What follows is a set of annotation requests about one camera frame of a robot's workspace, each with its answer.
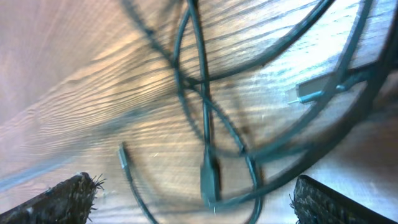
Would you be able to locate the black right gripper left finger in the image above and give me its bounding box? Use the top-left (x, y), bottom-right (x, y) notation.
top-left (1, 172), bottom-right (105, 224)

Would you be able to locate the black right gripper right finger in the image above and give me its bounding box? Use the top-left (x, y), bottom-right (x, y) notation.
top-left (290, 175), bottom-right (396, 224)

